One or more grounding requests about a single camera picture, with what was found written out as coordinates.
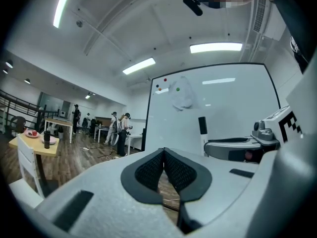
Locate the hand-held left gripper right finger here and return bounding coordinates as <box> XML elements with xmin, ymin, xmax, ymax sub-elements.
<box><xmin>162</xmin><ymin>147</ymin><xmax>260</xmax><ymax>235</ymax></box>

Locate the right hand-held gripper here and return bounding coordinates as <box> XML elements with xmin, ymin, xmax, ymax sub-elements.
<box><xmin>204</xmin><ymin>105</ymin><xmax>303</xmax><ymax>164</ymax></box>

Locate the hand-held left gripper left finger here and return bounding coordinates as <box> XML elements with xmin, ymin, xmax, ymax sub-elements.
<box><xmin>34</xmin><ymin>147</ymin><xmax>184</xmax><ymax>238</ymax></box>

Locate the large whiteboard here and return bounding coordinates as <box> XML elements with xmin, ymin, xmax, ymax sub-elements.
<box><xmin>141</xmin><ymin>62</ymin><xmax>282</xmax><ymax>158</ymax></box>

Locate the black thin metal pole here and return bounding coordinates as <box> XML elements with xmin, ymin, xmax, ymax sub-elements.
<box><xmin>141</xmin><ymin>77</ymin><xmax>154</xmax><ymax>153</ymax></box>

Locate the crumpled white paper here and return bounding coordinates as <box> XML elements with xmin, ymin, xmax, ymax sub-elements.
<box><xmin>167</xmin><ymin>75</ymin><xmax>202</xmax><ymax>113</ymax></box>

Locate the white desk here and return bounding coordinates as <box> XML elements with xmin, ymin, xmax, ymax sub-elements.
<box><xmin>125</xmin><ymin>132</ymin><xmax>147</xmax><ymax>156</ymax></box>

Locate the small white table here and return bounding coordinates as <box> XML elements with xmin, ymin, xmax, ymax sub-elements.
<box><xmin>93</xmin><ymin>125</ymin><xmax>112</xmax><ymax>144</ymax></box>

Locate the yellow wooden table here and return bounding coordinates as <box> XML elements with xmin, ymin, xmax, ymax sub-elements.
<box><xmin>8</xmin><ymin>132</ymin><xmax>60</xmax><ymax>156</ymax></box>

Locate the black tumbler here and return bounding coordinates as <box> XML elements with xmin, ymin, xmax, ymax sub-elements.
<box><xmin>43</xmin><ymin>130</ymin><xmax>52</xmax><ymax>149</ymax></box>

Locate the white wooden chair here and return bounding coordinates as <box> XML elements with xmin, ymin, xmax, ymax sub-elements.
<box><xmin>8</xmin><ymin>133</ymin><xmax>47</xmax><ymax>209</ymax></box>

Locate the wooden table with white legs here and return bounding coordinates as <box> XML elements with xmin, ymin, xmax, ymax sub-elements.
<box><xmin>44</xmin><ymin>117</ymin><xmax>74</xmax><ymax>144</ymax></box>

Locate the ceiling light panel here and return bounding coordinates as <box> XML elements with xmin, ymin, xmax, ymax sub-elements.
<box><xmin>122</xmin><ymin>57</ymin><xmax>157</xmax><ymax>76</ymax></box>
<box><xmin>189</xmin><ymin>42</ymin><xmax>243</xmax><ymax>55</ymax></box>
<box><xmin>53</xmin><ymin>0</ymin><xmax>76</xmax><ymax>29</ymax></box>

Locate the pink plate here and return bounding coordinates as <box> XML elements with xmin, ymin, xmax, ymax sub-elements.
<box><xmin>23</xmin><ymin>129</ymin><xmax>41</xmax><ymax>139</ymax></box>

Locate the brown chair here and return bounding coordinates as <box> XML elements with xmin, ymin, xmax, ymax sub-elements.
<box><xmin>4</xmin><ymin>116</ymin><xmax>27</xmax><ymax>136</ymax></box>

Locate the black stair railing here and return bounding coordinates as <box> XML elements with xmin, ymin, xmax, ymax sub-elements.
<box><xmin>0</xmin><ymin>89</ymin><xmax>59</xmax><ymax>133</ymax></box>

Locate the white air conditioner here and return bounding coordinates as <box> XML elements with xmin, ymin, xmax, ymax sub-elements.
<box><xmin>252</xmin><ymin>0</ymin><xmax>267</xmax><ymax>33</ymax></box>

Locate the person's black shirt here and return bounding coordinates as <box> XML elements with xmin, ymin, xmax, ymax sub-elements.
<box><xmin>269</xmin><ymin>0</ymin><xmax>317</xmax><ymax>74</ymax></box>

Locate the black table pedestal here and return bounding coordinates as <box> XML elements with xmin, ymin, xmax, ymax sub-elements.
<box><xmin>35</xmin><ymin>154</ymin><xmax>50</xmax><ymax>190</ymax></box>

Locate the black head-worn camera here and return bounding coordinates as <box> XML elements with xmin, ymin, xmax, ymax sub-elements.
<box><xmin>182</xmin><ymin>0</ymin><xmax>204</xmax><ymax>17</ymax></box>

